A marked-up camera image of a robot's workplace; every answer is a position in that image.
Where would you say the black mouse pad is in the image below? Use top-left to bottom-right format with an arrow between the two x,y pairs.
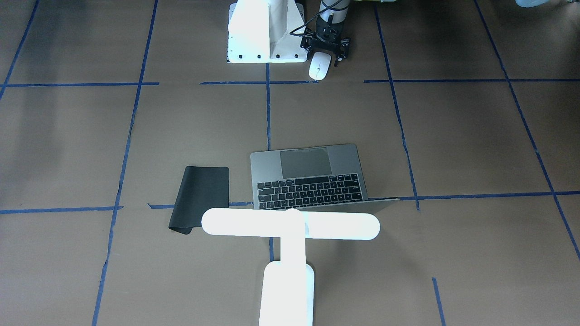
168,166 -> 230,235

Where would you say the white desk lamp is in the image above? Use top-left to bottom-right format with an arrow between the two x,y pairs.
202,208 -> 380,326

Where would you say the white pedestal column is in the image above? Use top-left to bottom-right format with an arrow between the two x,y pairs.
227,0 -> 306,64

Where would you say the grey laptop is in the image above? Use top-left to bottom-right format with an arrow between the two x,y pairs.
249,143 -> 399,215

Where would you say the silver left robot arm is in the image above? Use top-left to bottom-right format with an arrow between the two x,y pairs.
292,0 -> 352,67

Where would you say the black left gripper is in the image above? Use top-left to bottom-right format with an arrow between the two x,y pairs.
300,18 -> 351,67

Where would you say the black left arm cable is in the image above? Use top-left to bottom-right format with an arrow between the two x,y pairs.
289,0 -> 345,41

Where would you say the white computer mouse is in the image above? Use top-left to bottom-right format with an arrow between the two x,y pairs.
309,52 -> 332,81

